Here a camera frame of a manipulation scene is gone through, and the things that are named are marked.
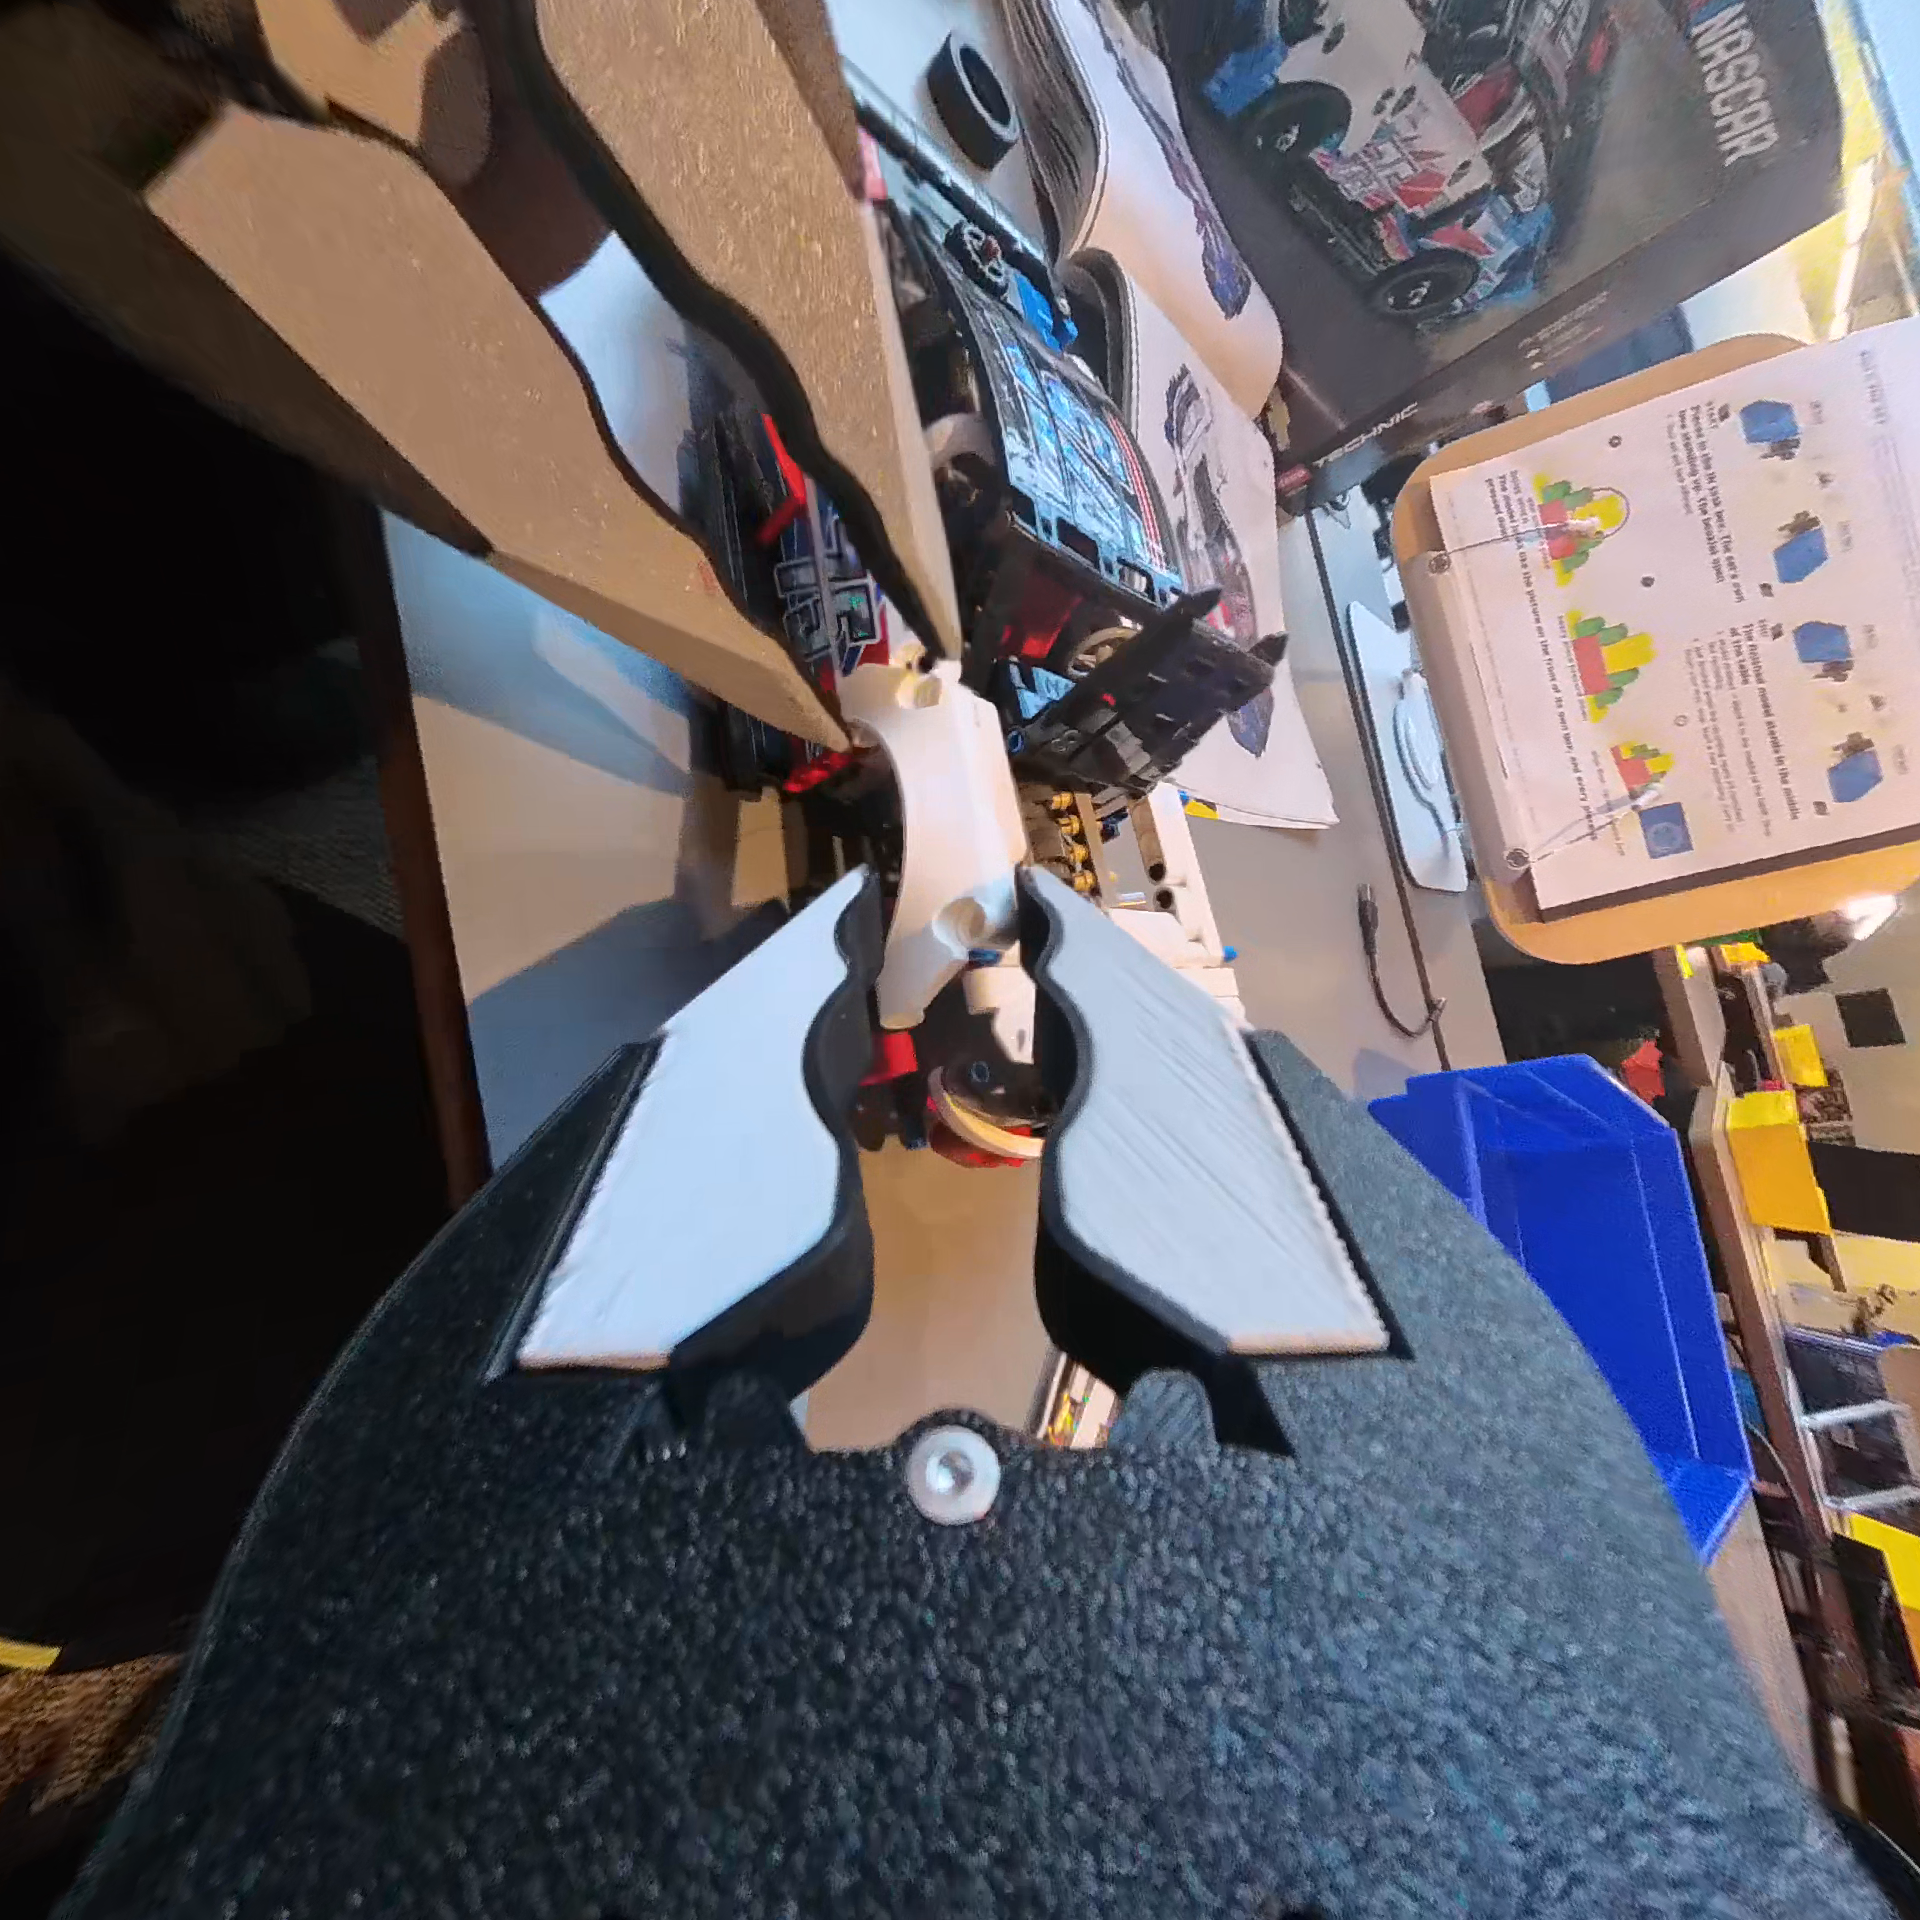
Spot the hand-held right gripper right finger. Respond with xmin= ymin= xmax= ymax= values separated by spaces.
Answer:
xmin=1018 ymin=866 xmax=1391 ymax=1450

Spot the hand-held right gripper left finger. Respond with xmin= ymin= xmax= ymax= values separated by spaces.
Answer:
xmin=518 ymin=866 xmax=888 ymax=1426

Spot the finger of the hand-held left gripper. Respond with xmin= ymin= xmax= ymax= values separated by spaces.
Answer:
xmin=515 ymin=0 xmax=965 ymax=672
xmin=147 ymin=105 xmax=854 ymax=753

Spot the toy brick race car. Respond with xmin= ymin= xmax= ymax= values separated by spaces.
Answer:
xmin=674 ymin=96 xmax=1291 ymax=1173

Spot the white curved brick piece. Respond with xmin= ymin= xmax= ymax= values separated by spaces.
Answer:
xmin=839 ymin=661 xmax=1039 ymax=1029

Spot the black toy tyre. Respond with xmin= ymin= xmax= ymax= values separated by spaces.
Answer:
xmin=926 ymin=29 xmax=1024 ymax=169

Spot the blue plastic bin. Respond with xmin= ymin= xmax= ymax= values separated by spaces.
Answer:
xmin=1367 ymin=1053 xmax=1759 ymax=1565

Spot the tan wooden board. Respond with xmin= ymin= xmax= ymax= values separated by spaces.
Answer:
xmin=1392 ymin=334 xmax=1920 ymax=964

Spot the open instruction booklet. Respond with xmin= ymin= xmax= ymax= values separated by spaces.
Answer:
xmin=990 ymin=0 xmax=1338 ymax=830

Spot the yellow plastic bin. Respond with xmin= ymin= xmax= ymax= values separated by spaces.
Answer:
xmin=1727 ymin=1088 xmax=1837 ymax=1235

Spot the printed instruction sheet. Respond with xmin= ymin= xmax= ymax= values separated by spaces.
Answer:
xmin=1430 ymin=320 xmax=1920 ymax=916

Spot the black toy box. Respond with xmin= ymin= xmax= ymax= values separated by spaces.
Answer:
xmin=1141 ymin=0 xmax=1850 ymax=467

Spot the black cable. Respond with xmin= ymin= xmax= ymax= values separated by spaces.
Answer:
xmin=1353 ymin=884 xmax=1449 ymax=1041

